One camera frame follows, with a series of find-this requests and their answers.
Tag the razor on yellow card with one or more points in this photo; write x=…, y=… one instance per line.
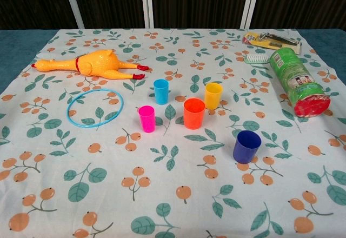
x=254, y=38

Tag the white partition post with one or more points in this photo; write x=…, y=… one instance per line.
x=71, y=2
x=250, y=2
x=147, y=2

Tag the pink plastic cup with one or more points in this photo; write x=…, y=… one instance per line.
x=147, y=121

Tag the floral print tablecloth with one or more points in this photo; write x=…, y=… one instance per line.
x=173, y=194

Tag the yellow rubber chicken toy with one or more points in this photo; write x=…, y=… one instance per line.
x=100, y=62

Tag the green bottle red cap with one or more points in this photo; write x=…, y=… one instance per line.
x=294, y=78

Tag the orange plastic cup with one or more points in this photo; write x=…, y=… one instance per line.
x=193, y=119

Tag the yellow plastic cup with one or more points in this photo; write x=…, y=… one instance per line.
x=212, y=100

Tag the white bristle green brush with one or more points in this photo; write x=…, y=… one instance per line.
x=256, y=58

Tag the dark blue plastic cup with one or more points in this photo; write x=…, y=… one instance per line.
x=244, y=154

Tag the light blue plastic cup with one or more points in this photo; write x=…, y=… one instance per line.
x=161, y=94

